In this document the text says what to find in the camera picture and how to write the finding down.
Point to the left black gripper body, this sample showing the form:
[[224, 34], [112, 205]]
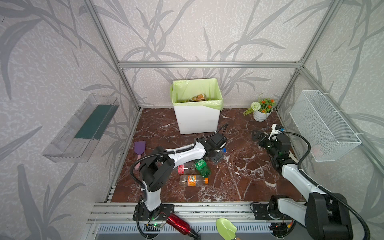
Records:
[[216, 155]]

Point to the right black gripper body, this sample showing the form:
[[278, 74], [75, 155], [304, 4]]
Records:
[[261, 137]]

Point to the red label bottle yellow cap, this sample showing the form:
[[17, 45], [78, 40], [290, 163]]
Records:
[[187, 169]]

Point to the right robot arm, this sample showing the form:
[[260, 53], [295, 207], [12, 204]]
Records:
[[326, 215]]

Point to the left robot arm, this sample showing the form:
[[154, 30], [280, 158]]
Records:
[[153, 171]]

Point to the white bin with green liner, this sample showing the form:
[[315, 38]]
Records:
[[197, 117]]

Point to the dark green bottle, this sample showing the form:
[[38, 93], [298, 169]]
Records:
[[203, 168]]

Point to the orange label bottle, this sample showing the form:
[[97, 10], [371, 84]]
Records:
[[193, 181]]

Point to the white pot with flowers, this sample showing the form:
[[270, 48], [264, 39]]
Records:
[[261, 109]]

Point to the purple spatula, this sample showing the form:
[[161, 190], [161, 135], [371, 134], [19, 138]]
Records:
[[139, 148]]

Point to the red metal bottle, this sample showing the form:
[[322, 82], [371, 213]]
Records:
[[182, 226]]

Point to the green plastic trowel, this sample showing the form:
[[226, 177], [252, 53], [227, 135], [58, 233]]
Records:
[[226, 229]]

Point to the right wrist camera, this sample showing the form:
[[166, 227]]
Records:
[[276, 129]]

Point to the white wire mesh basket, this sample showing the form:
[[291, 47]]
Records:
[[330, 136]]

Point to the clear plastic wall shelf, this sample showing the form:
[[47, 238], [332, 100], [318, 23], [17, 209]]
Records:
[[80, 136]]

